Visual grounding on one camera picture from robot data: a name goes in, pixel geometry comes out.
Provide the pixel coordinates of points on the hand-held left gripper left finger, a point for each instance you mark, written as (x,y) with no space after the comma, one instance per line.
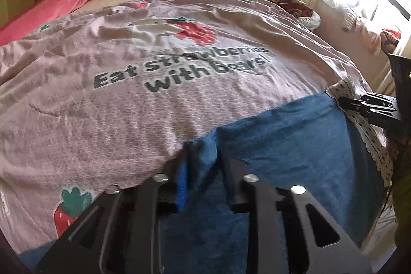
(182,184)

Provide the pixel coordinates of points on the pink strawberry printed blanket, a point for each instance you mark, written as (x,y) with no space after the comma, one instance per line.
(96,120)

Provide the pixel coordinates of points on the white knit garment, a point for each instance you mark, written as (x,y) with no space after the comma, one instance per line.
(353,20)

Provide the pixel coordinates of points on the blue pants with lace hem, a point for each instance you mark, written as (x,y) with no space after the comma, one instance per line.
(289,139)

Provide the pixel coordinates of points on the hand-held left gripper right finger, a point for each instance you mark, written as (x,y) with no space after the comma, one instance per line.
(237,190)

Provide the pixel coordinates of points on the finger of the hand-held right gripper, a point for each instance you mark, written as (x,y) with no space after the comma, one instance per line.
(379,117)
(369,102)

